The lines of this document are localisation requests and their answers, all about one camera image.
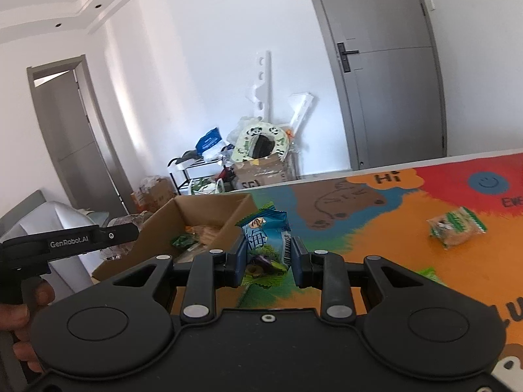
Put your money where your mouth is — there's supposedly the grey inner door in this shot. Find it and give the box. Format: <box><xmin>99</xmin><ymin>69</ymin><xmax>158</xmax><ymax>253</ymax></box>
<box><xmin>27</xmin><ymin>55</ymin><xmax>132</xmax><ymax>222</ymax></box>

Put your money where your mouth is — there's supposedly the white foam board with holes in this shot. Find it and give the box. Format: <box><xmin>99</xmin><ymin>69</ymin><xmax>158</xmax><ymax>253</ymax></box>
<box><xmin>244</xmin><ymin>51</ymin><xmax>273</xmax><ymax>124</ymax></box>

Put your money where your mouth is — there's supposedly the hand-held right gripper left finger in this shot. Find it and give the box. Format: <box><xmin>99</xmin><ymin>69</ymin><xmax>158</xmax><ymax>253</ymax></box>
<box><xmin>110</xmin><ymin>239</ymin><xmax>250</xmax><ymax>324</ymax></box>

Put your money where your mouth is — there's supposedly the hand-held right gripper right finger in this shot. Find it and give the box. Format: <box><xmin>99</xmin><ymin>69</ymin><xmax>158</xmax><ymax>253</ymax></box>
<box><xmin>291</xmin><ymin>237</ymin><xmax>428</xmax><ymax>324</ymax></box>

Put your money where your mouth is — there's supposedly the brown cardboard box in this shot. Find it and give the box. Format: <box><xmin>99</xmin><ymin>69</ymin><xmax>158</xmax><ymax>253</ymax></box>
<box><xmin>91</xmin><ymin>191</ymin><xmax>257</xmax><ymax>282</ymax></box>

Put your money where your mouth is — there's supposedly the colourful printed table mat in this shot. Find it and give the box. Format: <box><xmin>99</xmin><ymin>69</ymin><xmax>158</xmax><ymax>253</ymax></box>
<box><xmin>171</xmin><ymin>147</ymin><xmax>523</xmax><ymax>392</ymax></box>

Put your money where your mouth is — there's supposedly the panda print ring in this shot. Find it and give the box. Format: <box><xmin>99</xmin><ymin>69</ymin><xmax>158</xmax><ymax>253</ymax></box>
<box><xmin>233</xmin><ymin>120</ymin><xmax>292</xmax><ymax>165</ymax></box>

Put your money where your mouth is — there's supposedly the grey door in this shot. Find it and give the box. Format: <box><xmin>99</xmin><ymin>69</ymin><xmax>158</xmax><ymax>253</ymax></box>
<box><xmin>27</xmin><ymin>55</ymin><xmax>132</xmax><ymax>222</ymax></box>
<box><xmin>301</xmin><ymin>0</ymin><xmax>447</xmax><ymax>171</ymax></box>

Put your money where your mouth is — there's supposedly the black metal rack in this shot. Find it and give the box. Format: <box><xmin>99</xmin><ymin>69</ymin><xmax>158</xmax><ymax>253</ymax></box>
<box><xmin>167</xmin><ymin>156</ymin><xmax>234</xmax><ymax>197</ymax></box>

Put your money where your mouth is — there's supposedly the black door handle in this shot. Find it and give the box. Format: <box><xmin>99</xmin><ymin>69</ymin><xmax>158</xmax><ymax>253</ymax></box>
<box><xmin>335</xmin><ymin>42</ymin><xmax>361</xmax><ymax>74</ymax></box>

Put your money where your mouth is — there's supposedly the white foam corner piece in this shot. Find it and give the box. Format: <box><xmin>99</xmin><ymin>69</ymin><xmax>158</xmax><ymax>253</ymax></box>
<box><xmin>287</xmin><ymin>92</ymin><xmax>316</xmax><ymax>132</ymax></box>

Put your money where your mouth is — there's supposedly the green packet in box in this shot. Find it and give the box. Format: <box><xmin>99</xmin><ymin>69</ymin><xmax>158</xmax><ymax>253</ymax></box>
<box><xmin>171</xmin><ymin>233</ymin><xmax>197</xmax><ymax>253</ymax></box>

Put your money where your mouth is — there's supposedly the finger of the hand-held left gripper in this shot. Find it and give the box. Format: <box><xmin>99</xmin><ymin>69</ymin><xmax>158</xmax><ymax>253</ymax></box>
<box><xmin>100</xmin><ymin>221</ymin><xmax>141</xmax><ymax>250</ymax></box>

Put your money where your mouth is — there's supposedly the green yellow rice cracker pack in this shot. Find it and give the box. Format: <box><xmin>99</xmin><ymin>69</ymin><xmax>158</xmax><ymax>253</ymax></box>
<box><xmin>427</xmin><ymin>207</ymin><xmax>488</xmax><ymax>248</ymax></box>

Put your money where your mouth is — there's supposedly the blue plastic bag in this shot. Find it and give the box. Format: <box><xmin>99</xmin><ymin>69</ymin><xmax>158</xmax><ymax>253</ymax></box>
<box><xmin>195</xmin><ymin>127</ymin><xmax>224</xmax><ymax>153</ymax></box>

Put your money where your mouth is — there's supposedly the green snack packet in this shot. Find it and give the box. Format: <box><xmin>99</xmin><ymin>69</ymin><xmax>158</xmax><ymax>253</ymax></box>
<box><xmin>416</xmin><ymin>267</ymin><xmax>447</xmax><ymax>287</ymax></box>

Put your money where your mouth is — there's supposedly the plastic wrapped cardboard box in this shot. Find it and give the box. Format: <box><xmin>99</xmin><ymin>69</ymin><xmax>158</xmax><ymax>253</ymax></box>
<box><xmin>130</xmin><ymin>175</ymin><xmax>179</xmax><ymax>214</ymax></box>

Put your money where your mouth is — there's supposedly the taped cardboard box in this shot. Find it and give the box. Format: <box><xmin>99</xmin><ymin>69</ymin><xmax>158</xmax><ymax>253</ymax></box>
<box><xmin>232</xmin><ymin>156</ymin><xmax>287</xmax><ymax>191</ymax></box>

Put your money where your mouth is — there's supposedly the person's left hand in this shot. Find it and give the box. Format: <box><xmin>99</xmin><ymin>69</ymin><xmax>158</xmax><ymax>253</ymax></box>
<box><xmin>0</xmin><ymin>279</ymin><xmax>56</xmax><ymax>373</ymax></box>

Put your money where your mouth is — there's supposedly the blue plum snack packet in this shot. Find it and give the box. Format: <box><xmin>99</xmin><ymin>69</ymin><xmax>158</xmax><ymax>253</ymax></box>
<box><xmin>235</xmin><ymin>202</ymin><xmax>294</xmax><ymax>291</ymax></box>

